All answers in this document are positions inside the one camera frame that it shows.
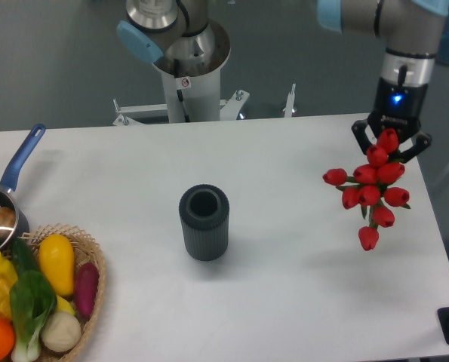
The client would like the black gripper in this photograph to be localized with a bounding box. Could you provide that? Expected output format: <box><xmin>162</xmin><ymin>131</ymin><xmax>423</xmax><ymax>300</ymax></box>
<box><xmin>352</xmin><ymin>78</ymin><xmax>432</xmax><ymax>163</ymax></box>

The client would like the red tulip bouquet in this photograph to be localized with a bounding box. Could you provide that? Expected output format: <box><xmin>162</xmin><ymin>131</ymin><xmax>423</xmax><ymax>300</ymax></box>
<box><xmin>322</xmin><ymin>128</ymin><xmax>410</xmax><ymax>251</ymax></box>

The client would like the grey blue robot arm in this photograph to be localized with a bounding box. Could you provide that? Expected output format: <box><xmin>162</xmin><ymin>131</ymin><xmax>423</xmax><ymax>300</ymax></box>
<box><xmin>116</xmin><ymin>1</ymin><xmax>449</xmax><ymax>162</ymax></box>

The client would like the dark grey ribbed vase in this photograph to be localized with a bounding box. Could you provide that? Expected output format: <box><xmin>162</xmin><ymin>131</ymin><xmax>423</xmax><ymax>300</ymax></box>
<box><xmin>178</xmin><ymin>184</ymin><xmax>230</xmax><ymax>261</ymax></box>

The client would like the woven bamboo basket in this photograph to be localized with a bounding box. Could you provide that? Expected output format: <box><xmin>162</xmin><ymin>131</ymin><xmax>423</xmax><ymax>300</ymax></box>
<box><xmin>22</xmin><ymin>223</ymin><xmax>106</xmax><ymax>361</ymax></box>

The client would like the purple eggplant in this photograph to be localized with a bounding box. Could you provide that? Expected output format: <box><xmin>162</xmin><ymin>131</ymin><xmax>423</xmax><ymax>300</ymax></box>
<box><xmin>74</xmin><ymin>262</ymin><xmax>100</xmax><ymax>318</ymax></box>

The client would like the yellow squash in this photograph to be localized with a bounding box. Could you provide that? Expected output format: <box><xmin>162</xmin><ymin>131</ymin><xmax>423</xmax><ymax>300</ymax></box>
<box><xmin>38</xmin><ymin>234</ymin><xmax>75</xmax><ymax>298</ymax></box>

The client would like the green bok choy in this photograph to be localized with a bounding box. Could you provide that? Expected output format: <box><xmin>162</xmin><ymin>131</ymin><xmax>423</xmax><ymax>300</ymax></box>
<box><xmin>10</xmin><ymin>270</ymin><xmax>57</xmax><ymax>361</ymax></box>

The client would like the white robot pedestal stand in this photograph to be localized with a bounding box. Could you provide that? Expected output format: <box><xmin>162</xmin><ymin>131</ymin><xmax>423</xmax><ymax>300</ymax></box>
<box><xmin>115</xmin><ymin>20</ymin><xmax>250</xmax><ymax>124</ymax></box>

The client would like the blue handled saucepan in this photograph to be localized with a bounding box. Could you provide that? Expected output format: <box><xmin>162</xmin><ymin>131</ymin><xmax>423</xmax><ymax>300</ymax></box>
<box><xmin>0</xmin><ymin>124</ymin><xmax>46</xmax><ymax>252</ymax></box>

